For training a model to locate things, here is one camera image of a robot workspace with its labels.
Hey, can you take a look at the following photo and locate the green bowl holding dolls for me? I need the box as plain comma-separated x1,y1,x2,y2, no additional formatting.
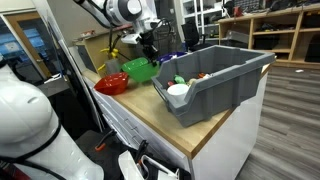
126,62,160,84

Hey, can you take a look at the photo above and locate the silver metal cup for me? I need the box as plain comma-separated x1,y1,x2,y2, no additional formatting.
105,58,123,76

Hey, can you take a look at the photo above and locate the black office chair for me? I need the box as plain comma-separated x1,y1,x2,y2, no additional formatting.
181,21,214,53

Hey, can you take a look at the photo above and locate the grey plastic storage bin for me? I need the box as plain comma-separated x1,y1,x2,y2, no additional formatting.
150,44,277,128

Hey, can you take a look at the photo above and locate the red object on shelf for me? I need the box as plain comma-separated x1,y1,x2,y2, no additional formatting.
233,6,244,18

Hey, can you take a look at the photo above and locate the white ceramic mug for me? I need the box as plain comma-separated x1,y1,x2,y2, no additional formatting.
167,83,190,104

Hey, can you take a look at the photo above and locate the wooden box with black panel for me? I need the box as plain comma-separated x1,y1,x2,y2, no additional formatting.
73,29,134,78

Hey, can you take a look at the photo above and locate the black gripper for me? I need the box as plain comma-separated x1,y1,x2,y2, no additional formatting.
137,29,160,67

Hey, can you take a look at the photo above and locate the blue plastic bowl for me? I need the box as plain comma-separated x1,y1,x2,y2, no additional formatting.
156,51,188,65

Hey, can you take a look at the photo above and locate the wooden shelf unit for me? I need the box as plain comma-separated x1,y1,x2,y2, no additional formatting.
218,3,320,69

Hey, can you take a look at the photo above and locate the black clamp with orange handle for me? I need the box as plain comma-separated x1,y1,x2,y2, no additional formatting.
94,129,118,152
134,139,149,165

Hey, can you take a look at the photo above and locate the white plastic bracket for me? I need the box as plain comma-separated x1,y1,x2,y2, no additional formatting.
118,149,181,180

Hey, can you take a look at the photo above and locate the white drawer cabinet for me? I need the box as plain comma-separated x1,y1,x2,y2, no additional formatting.
84,74,269,180

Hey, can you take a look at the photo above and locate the white shelving frame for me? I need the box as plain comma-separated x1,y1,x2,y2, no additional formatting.
179,0,224,38

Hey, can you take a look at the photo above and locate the grey fabric basket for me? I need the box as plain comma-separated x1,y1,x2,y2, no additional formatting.
129,23,184,58

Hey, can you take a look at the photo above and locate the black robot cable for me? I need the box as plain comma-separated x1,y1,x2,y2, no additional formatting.
107,26,117,52

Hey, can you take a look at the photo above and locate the red plastic bowl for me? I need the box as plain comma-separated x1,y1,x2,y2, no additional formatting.
93,71,130,96

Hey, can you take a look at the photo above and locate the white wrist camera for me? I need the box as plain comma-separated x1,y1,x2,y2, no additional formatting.
120,33,141,45

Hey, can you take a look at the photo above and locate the grey bin on shelf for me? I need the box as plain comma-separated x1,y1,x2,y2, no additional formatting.
226,30,250,45

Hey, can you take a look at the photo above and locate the wooden framed glass door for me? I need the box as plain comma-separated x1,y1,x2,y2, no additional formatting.
4,11,53,81

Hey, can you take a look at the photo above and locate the green frog doll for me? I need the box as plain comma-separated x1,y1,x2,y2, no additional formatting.
173,74,187,85

